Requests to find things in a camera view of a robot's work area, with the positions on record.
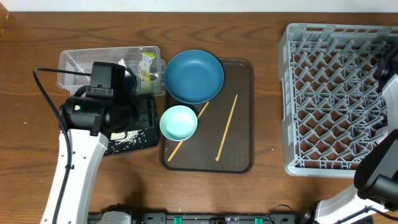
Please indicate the clear plastic bin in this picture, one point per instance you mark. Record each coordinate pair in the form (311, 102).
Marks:
(82, 60)

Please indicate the white napkin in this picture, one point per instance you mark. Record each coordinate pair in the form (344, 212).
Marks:
(122, 62)

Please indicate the pile of white rice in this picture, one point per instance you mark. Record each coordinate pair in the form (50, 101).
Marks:
(124, 136)

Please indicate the brown serving tray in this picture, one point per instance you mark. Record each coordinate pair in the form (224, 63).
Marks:
(198, 153)

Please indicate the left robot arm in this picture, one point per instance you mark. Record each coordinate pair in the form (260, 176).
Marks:
(87, 120)

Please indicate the grey dishwasher rack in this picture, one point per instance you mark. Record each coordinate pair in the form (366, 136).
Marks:
(333, 106)

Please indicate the wooden chopstick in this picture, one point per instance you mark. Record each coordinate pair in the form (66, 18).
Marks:
(175, 151)
(226, 129)

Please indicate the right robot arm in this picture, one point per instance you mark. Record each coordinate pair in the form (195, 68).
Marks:
(375, 180)

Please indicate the black plastic bin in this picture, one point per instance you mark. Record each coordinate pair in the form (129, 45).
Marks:
(147, 127)

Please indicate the dark blue plate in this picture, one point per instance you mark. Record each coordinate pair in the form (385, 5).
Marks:
(194, 76)

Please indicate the green bowl with rice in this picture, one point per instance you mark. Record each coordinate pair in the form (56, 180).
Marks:
(178, 123)

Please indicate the yellow snack wrapper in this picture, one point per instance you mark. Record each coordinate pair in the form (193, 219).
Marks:
(146, 77)

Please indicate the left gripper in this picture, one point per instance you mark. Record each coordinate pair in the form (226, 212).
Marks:
(135, 125)

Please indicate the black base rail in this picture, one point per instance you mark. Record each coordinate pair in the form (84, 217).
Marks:
(120, 213)

